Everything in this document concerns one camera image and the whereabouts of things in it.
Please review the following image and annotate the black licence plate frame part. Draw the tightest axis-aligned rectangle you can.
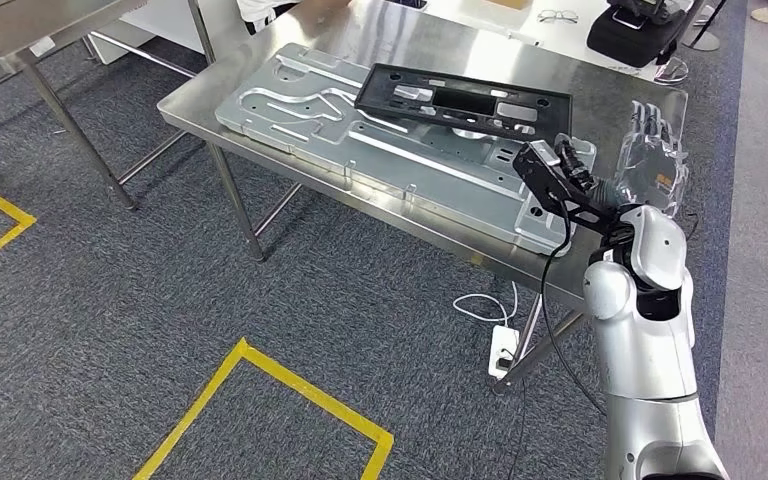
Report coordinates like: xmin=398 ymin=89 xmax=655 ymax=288
xmin=354 ymin=62 xmax=574 ymax=144

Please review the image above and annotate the stainless steel workbench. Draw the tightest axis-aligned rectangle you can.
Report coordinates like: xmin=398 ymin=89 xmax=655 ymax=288
xmin=157 ymin=0 xmax=690 ymax=393

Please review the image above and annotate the large stamped aluminium panel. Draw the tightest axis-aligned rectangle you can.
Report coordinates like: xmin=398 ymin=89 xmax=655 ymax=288
xmin=214 ymin=42 xmax=597 ymax=256

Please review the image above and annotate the white power strip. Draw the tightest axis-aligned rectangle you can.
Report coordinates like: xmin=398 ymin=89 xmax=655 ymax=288
xmin=487 ymin=324 xmax=521 ymax=380

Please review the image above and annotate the white paper sheet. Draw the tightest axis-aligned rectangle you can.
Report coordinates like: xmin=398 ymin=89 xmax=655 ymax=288
xmin=423 ymin=0 xmax=657 ymax=82

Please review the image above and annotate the white cabinet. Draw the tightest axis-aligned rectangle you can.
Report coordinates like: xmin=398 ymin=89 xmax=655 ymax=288
xmin=85 ymin=0 xmax=253 ymax=66

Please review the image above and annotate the black equipment case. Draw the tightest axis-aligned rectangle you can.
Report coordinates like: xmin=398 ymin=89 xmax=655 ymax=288
xmin=585 ymin=0 xmax=691 ymax=70

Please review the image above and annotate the grey round stand base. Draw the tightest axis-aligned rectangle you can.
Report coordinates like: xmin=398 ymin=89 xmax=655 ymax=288
xmin=680 ymin=0 xmax=733 ymax=53

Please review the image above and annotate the stainless steel side table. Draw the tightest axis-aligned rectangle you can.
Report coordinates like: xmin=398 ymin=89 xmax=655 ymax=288
xmin=0 ymin=0 xmax=220 ymax=213

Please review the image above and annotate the white power cable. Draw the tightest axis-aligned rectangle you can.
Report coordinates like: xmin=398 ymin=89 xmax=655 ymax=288
xmin=452 ymin=281 xmax=520 ymax=327

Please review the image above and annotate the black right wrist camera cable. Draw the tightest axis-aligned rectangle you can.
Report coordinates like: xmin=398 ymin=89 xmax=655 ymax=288
xmin=539 ymin=198 xmax=609 ymax=419

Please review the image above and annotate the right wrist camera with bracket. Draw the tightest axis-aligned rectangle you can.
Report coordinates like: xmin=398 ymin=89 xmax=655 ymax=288
xmin=513 ymin=140 xmax=634 ymax=236

